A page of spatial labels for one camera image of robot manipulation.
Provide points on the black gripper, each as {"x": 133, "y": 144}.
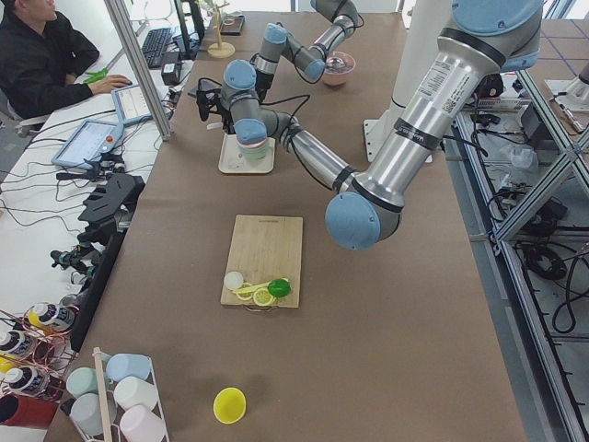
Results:
{"x": 263, "y": 82}
{"x": 226, "y": 124}

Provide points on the white ceramic spoon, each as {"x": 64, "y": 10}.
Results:
{"x": 214, "y": 125}

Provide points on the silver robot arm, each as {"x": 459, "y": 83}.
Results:
{"x": 309, "y": 62}
{"x": 479, "y": 39}

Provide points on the green bowl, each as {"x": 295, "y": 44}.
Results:
{"x": 256, "y": 153}

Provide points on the large pink bowl with glassware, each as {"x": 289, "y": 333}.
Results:
{"x": 338, "y": 69}

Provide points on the white rabbit tray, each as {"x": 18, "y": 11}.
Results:
{"x": 231, "y": 162}

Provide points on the wooden mug tree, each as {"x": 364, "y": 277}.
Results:
{"x": 219, "y": 49}

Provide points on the blue teach pendant far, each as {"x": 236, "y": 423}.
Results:
{"x": 130, "y": 105}

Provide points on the blue teach pendant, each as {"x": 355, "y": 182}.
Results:
{"x": 130, "y": 105}
{"x": 89, "y": 142}

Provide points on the black monitor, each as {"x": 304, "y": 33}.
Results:
{"x": 191, "y": 26}

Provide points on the black keyboard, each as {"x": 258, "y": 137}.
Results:
{"x": 155, "y": 45}

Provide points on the wooden cutting board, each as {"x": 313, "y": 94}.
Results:
{"x": 266, "y": 247}

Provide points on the blue teach pendant near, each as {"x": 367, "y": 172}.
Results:
{"x": 89, "y": 142}

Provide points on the black tool stand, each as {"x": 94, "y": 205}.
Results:
{"x": 104, "y": 202}

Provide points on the white toy bun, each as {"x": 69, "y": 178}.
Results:
{"x": 233, "y": 280}

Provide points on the lemon slice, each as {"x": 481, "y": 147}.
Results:
{"x": 262, "y": 297}
{"x": 245, "y": 292}

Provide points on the green lime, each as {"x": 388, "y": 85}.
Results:
{"x": 279, "y": 287}

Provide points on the person in black jacket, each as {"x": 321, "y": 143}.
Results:
{"x": 42, "y": 56}

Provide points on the yellow cup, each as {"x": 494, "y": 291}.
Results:
{"x": 229, "y": 405}

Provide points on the cup rack with cups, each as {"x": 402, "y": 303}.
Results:
{"x": 116, "y": 399}

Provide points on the aluminium frame post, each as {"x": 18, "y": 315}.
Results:
{"x": 120, "y": 19}

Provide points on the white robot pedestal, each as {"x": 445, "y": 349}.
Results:
{"x": 420, "y": 49}

